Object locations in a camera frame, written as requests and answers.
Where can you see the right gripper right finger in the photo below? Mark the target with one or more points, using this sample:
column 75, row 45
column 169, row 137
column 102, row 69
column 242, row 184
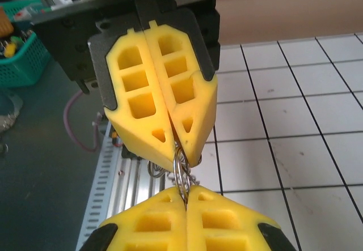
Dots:
column 227, row 228

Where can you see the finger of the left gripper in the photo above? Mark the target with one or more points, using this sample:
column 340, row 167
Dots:
column 136, row 106
column 184, row 92

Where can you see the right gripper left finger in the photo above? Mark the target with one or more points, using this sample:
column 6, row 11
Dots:
column 147, row 228

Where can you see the teal plastic basket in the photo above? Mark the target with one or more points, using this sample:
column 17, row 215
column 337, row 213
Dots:
column 25, row 67

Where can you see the small yellow object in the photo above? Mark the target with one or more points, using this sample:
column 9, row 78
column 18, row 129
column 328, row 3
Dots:
column 10, row 50

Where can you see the orange textured object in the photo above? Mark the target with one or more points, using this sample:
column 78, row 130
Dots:
column 4, row 25

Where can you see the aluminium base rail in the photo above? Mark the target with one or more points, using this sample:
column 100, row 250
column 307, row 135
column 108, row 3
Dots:
column 133, row 174

